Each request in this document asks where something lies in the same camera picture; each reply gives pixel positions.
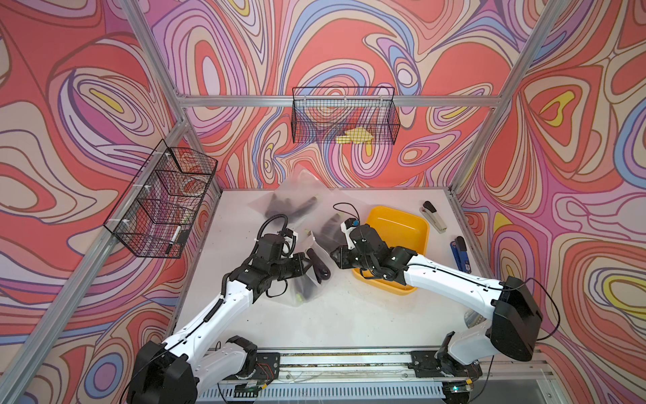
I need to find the grey black stapler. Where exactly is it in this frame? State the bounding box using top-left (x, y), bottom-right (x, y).
top-left (420, 200), bottom-right (447, 234)

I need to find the yellow plastic tray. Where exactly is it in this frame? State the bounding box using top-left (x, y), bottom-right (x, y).
top-left (353, 205), bottom-right (429, 296)

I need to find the aluminium frame post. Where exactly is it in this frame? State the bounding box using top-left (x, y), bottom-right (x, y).
top-left (448, 0), bottom-right (568, 195)
top-left (1, 1), bottom-right (218, 403)

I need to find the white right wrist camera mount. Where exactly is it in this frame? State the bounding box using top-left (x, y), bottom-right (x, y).
top-left (341, 217), bottom-right (360, 249)

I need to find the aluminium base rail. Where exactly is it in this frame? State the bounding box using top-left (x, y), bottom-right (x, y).
top-left (198, 347), bottom-right (568, 403)

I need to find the black wire basket back wall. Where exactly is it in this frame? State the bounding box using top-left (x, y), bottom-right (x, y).
top-left (291, 84), bottom-right (400, 145)

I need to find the blue black tool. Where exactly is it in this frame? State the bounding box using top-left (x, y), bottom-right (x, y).
top-left (450, 236), bottom-right (472, 274)

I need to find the aluminium frame post right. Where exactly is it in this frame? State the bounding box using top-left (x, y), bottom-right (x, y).
top-left (448, 0), bottom-right (568, 195)

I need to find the yellow cloth in basket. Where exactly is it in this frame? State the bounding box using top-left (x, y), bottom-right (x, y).
top-left (335, 127), bottom-right (374, 145)

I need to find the black wire basket wall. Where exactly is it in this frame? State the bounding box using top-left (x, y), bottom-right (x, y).
top-left (291, 84), bottom-right (400, 145)
top-left (104, 140), bottom-right (218, 259)

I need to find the black corrugated cable hose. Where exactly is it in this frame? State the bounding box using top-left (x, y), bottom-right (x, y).
top-left (256, 214), bottom-right (291, 241)

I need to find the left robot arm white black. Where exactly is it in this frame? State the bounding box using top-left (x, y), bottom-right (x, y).
top-left (120, 230), bottom-right (307, 403)

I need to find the black wire basket left wall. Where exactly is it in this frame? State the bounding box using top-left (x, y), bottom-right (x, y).
top-left (104, 140), bottom-right (218, 259)

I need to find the clear zip-top plastic bag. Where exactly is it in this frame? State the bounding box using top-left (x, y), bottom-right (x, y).
top-left (248, 165), bottom-right (331, 222)

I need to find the aluminium horizontal back bar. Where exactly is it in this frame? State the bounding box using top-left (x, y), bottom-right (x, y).
top-left (176, 94), bottom-right (503, 108)

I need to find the aluminium frame post left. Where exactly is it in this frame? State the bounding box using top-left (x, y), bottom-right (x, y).
top-left (1, 1), bottom-right (218, 403)

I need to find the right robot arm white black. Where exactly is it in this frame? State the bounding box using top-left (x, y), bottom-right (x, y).
top-left (331, 220), bottom-right (543, 366)

